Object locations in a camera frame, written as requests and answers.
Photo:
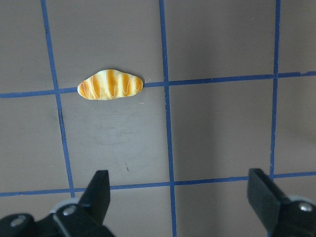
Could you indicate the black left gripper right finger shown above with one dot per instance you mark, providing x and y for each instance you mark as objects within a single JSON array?
[{"x": 280, "y": 214}]

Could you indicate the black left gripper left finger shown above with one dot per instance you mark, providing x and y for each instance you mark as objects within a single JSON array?
[{"x": 74, "y": 218}]

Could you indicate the toy croissant bread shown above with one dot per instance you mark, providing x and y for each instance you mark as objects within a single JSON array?
[{"x": 110, "y": 84}]

